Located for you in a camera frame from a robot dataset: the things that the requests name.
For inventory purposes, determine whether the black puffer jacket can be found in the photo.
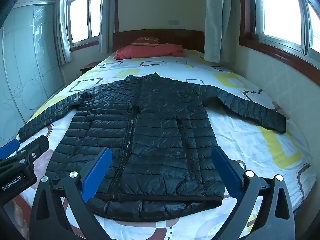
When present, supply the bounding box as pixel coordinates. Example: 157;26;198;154
18;72;287;222

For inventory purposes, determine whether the wooden headboard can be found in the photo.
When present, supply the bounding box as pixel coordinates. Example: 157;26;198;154
112;29;204;54

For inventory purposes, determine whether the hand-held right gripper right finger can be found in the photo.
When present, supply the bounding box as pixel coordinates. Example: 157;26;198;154
211;147;295;240

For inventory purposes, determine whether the bed with printed sheet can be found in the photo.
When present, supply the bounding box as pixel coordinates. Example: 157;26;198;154
15;49;314;240

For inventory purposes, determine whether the wooden framed window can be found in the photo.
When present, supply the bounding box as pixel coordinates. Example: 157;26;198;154
239;0;320;80

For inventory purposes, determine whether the wooden nightstand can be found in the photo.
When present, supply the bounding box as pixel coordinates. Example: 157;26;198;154
80;62;97;75

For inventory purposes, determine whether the glass door wardrobe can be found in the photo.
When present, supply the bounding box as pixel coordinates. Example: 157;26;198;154
0;0;64;140

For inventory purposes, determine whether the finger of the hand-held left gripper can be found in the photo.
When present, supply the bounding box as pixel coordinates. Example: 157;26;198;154
0;139;21;159
15;135;50;167

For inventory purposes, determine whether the orange patterned cushion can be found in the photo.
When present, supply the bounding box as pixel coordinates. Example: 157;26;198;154
132;36;160;47

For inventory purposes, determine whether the red pillow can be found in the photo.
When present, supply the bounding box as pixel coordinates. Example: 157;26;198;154
114;43;185;60

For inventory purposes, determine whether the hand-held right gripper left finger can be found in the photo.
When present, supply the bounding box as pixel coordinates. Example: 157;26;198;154
29;147;113;240

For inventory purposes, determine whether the white framed window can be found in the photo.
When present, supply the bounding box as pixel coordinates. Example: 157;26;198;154
65;0;104;49

